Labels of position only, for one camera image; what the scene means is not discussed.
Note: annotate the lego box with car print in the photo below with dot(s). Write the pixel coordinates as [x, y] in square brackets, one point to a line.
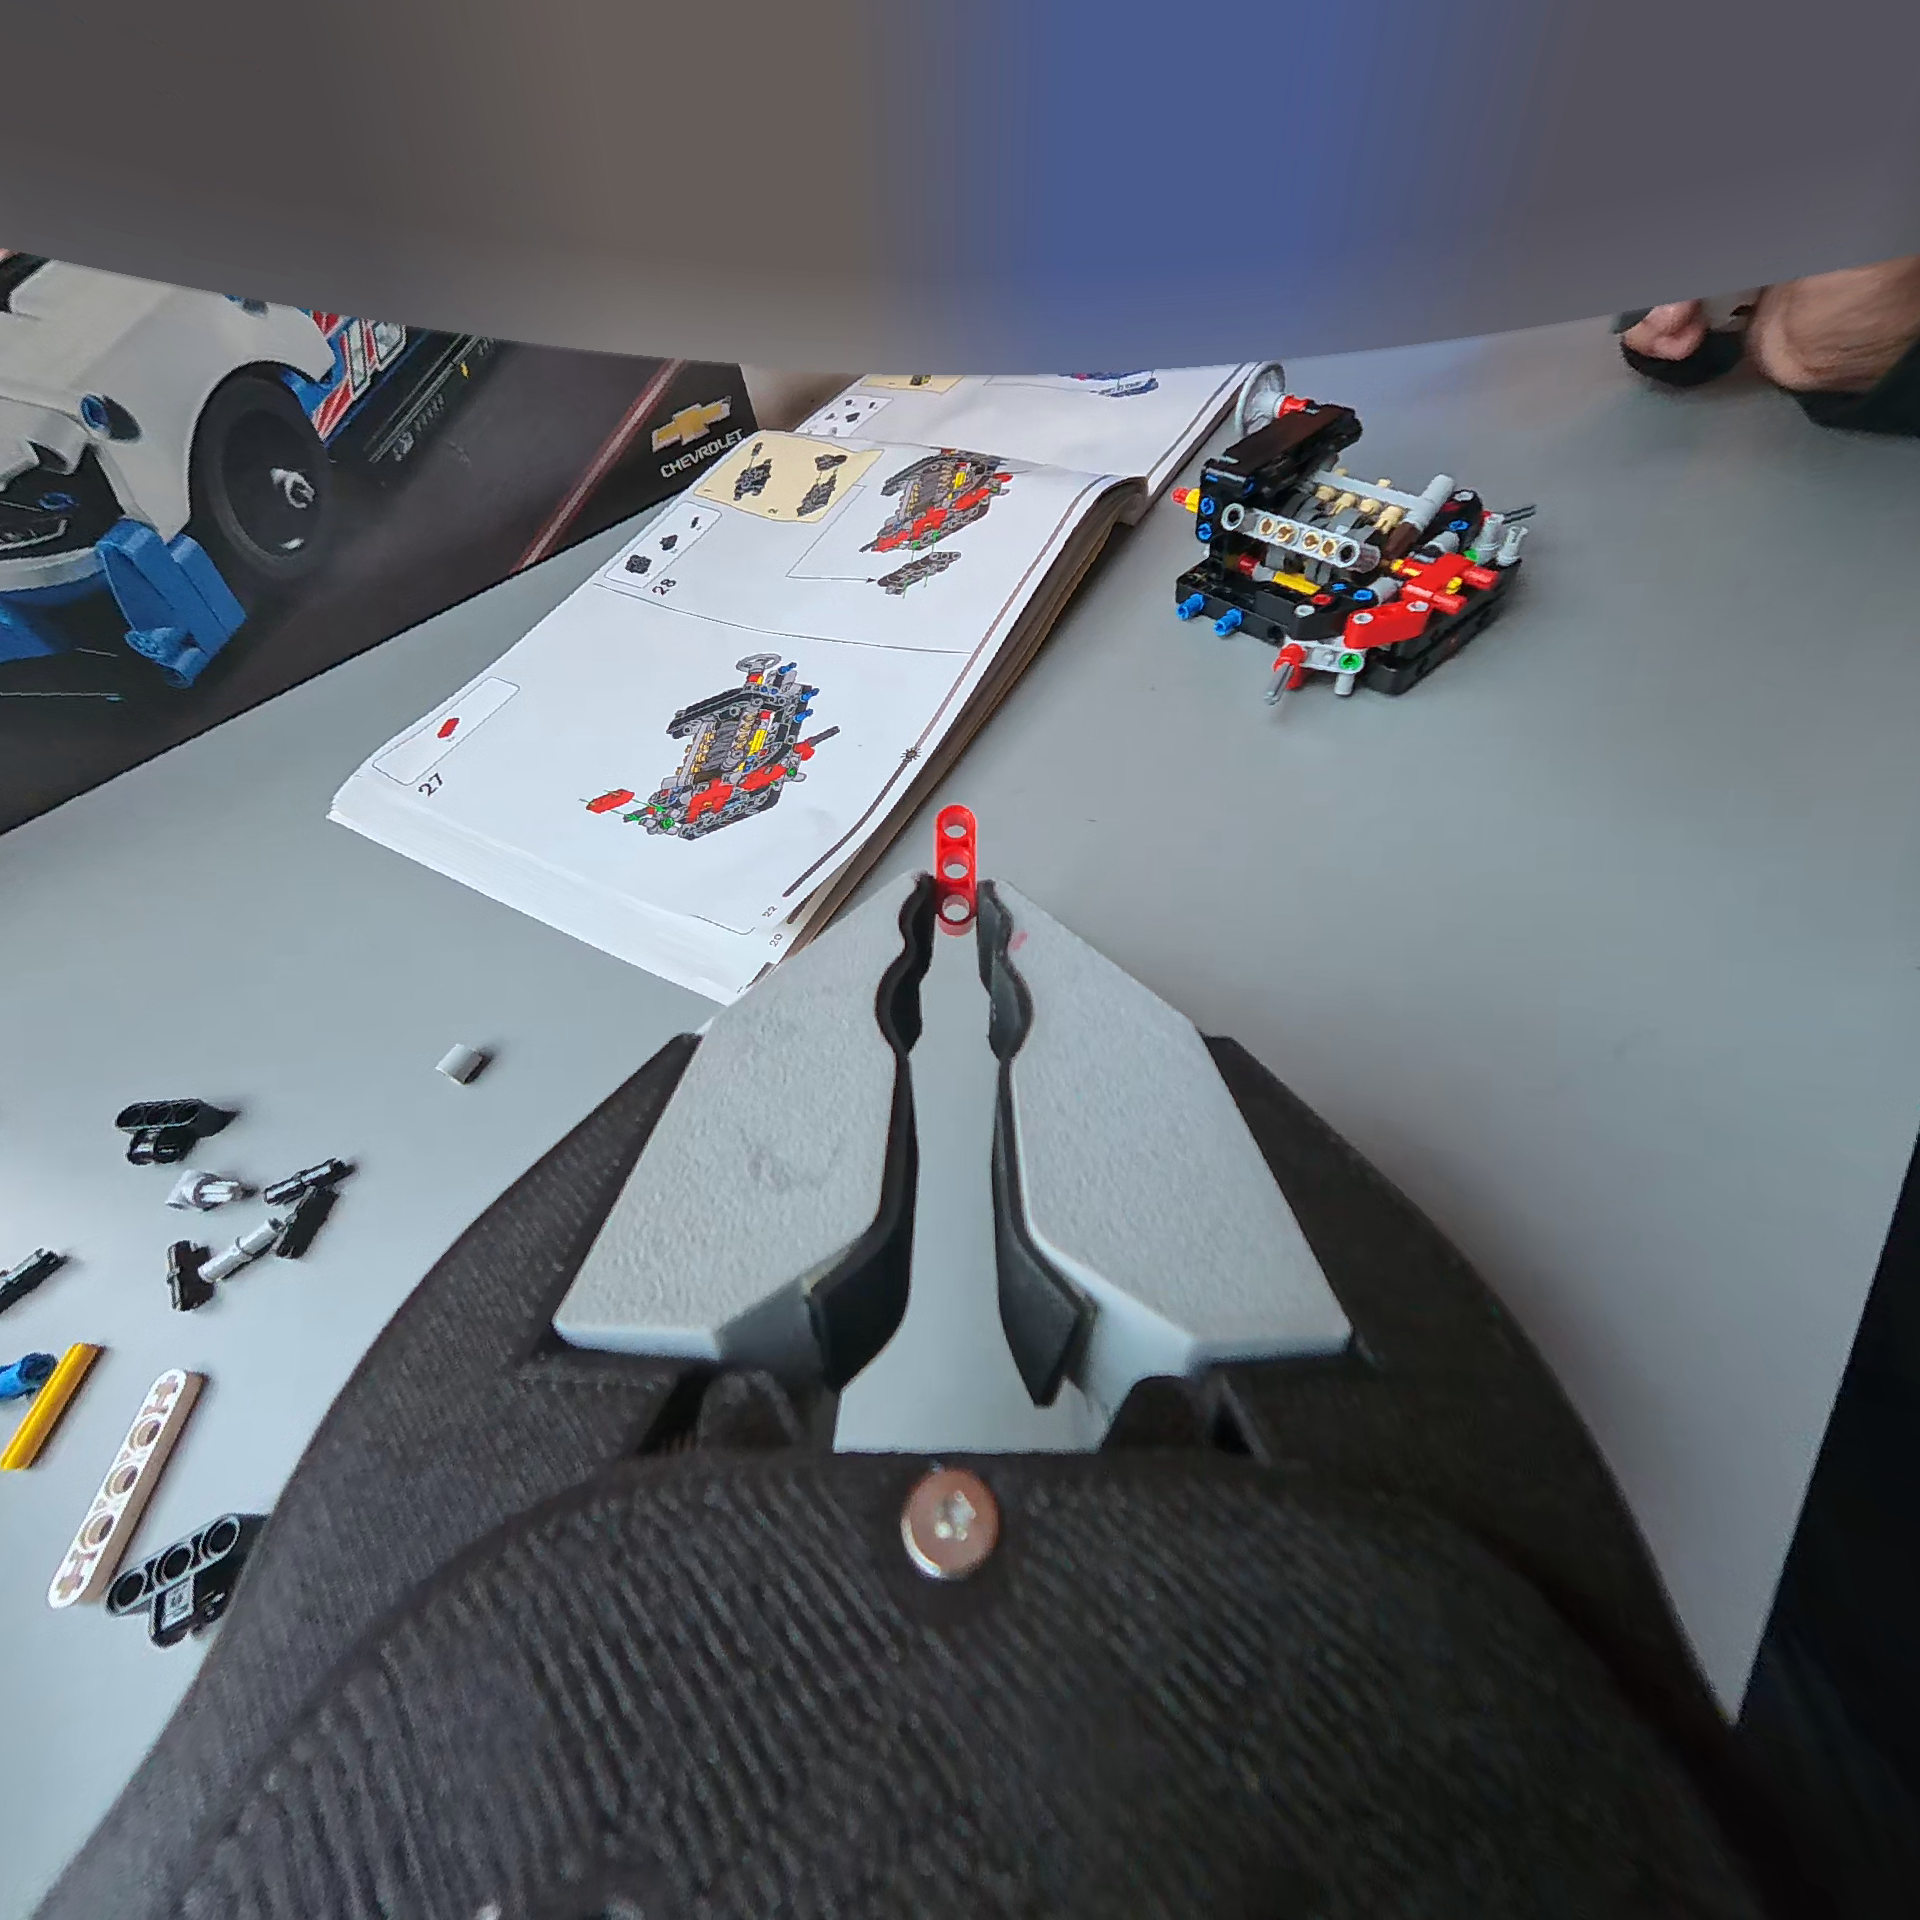
[225, 494]

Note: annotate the red lego beam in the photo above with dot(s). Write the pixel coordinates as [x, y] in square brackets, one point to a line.
[954, 856]

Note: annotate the black connector with grey axle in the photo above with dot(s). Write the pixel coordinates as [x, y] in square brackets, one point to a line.
[190, 1272]

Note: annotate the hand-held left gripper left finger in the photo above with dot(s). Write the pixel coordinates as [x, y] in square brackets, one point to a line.
[750, 1172]

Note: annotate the black lego beam with sticker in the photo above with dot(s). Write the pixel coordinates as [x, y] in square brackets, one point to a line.
[182, 1578]

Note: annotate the black lego connector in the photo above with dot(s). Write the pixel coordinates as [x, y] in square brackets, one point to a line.
[307, 1224]

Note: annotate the tan lego beam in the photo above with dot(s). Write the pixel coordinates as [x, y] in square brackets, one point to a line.
[129, 1484]

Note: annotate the blue lego pin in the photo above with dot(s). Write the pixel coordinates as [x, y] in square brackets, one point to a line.
[23, 1376]

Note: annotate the person's right forearm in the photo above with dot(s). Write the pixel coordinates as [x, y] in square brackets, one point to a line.
[1867, 413]

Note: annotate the black lego piece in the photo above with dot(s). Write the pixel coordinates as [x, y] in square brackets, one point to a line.
[29, 1284]

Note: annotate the person's right hand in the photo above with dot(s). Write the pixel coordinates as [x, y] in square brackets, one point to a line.
[1830, 329]

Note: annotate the yellow lego axle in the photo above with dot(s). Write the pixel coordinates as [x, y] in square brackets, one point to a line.
[53, 1407]

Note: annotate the black lego pin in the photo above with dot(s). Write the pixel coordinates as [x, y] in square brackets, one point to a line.
[307, 1180]

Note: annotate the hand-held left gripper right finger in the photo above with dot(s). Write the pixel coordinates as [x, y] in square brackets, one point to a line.
[1142, 1185]

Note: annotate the white grey lego connector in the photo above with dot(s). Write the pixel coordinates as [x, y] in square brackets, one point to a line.
[201, 1191]

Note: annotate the open lego instruction booklet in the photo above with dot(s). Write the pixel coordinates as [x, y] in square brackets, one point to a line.
[629, 662]

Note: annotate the partly built lego car chassis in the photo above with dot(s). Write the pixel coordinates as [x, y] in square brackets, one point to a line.
[1350, 556]

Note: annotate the small grey lego piece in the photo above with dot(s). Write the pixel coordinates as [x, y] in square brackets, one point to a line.
[465, 1062]

